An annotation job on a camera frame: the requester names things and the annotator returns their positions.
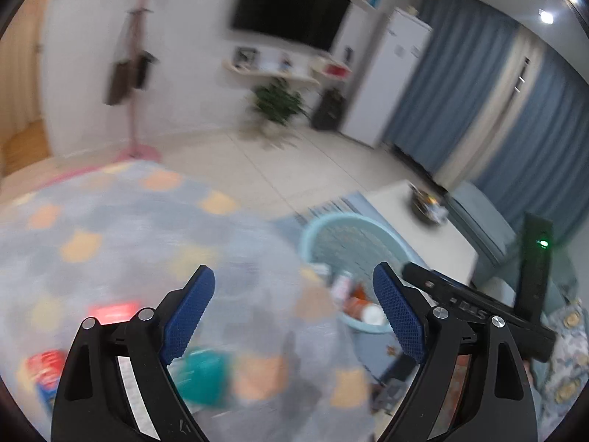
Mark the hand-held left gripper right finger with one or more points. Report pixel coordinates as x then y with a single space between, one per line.
398 313

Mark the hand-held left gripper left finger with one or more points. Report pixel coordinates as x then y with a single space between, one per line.
191 313

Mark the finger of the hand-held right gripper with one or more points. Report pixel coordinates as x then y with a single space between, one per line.
430 281

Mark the red plastic bag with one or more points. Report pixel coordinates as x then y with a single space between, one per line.
360 292

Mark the orange canister with white cap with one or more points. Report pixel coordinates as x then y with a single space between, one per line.
354 306

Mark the pink bottle with white cap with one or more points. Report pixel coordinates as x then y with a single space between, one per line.
341 285

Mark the teal round container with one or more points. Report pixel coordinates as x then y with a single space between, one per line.
205 377

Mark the light blue plastic basket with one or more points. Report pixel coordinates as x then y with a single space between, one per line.
340 226

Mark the white coffee table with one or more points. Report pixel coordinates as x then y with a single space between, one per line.
395 239

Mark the dark bowl with items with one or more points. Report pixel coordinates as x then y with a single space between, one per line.
425 209

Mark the teal fabric sofa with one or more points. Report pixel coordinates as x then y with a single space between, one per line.
483 221

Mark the red flat item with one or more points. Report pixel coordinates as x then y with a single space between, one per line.
115 311

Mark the patterned grey tablecloth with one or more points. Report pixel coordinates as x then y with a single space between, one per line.
138 239

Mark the patterned blanket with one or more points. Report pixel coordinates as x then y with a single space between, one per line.
563 368

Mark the blue curtain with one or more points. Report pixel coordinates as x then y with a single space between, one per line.
451 83
552 147

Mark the red snack packet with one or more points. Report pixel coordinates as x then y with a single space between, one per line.
46 368

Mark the pink coat rack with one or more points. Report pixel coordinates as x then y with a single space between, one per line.
135 115

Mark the white refrigerator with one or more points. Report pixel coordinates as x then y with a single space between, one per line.
386 78

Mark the potted green plant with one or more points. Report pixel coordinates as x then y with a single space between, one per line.
276 103

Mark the red and white shelf box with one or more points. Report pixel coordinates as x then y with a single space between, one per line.
335 68

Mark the brown hanging bag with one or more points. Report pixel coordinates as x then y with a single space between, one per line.
118 83

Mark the black hanging bag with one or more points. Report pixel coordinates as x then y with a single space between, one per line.
143 71

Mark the white floating shelf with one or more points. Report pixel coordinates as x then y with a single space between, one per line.
271 74

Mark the framed butterfly picture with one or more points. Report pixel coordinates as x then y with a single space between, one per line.
244 56

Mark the white door frame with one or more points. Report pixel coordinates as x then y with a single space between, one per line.
23 78

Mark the black wall television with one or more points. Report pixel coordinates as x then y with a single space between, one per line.
290 4

